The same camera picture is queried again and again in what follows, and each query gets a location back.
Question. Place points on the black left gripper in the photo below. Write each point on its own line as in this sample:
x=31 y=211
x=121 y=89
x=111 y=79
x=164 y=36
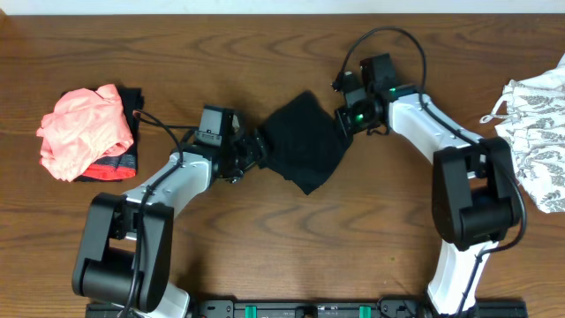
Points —
x=255 y=147

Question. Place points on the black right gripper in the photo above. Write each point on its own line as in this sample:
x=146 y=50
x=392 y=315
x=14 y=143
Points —
x=342 y=118

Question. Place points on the black t-shirt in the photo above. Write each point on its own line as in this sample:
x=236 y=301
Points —
x=304 y=145

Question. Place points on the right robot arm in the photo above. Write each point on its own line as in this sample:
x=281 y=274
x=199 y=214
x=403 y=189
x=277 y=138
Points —
x=476 y=206

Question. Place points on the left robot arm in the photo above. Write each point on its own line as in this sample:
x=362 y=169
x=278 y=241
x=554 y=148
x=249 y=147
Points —
x=125 y=250

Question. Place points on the black red folded garment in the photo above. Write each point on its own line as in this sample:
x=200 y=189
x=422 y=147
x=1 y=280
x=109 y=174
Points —
x=118 y=168

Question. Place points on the pink crumpled garment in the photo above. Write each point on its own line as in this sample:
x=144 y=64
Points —
x=87 y=135

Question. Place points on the white patterned garment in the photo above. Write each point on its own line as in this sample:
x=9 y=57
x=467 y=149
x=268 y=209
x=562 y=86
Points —
x=531 y=115

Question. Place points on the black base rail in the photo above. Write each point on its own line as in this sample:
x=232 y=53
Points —
x=390 y=307

